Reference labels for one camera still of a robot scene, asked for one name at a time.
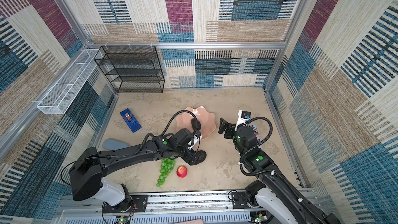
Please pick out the dark fake avocado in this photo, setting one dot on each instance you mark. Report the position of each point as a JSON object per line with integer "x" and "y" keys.
{"x": 199, "y": 157}

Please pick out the blue tape dispenser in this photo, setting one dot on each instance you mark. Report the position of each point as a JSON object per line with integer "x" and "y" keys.
{"x": 130, "y": 120}

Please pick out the small printed card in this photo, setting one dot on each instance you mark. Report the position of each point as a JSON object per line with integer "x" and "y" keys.
{"x": 255, "y": 130}

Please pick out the fake red apple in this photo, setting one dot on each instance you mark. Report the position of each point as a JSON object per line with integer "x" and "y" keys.
{"x": 182, "y": 172}

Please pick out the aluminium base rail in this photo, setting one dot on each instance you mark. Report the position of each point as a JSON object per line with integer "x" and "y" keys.
{"x": 208, "y": 207}

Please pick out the fake green grape bunch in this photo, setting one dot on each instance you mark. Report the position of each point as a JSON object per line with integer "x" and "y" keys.
{"x": 167, "y": 166}

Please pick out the grey-blue oval stone object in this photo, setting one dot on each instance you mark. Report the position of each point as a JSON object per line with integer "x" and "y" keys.
{"x": 112, "y": 144}

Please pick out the pink scalloped fruit bowl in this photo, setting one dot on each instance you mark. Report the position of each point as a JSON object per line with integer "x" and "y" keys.
{"x": 205, "y": 120}

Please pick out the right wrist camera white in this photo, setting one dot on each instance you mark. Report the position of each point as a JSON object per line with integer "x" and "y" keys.
{"x": 243, "y": 117}

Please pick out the black wire shelf rack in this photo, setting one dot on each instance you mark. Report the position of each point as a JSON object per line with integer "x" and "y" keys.
{"x": 131, "y": 68}

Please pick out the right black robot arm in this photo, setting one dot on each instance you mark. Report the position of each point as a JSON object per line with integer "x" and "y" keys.
{"x": 271, "y": 190}

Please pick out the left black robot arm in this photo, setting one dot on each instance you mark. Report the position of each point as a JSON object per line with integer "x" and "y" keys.
{"x": 88, "y": 174}

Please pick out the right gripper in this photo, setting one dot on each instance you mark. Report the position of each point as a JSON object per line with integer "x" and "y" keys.
{"x": 230, "y": 128}

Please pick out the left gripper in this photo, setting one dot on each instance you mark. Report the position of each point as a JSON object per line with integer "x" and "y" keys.
{"x": 192, "y": 156}

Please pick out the white wire mesh basket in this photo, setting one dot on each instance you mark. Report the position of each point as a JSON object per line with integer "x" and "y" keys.
{"x": 59, "y": 98}

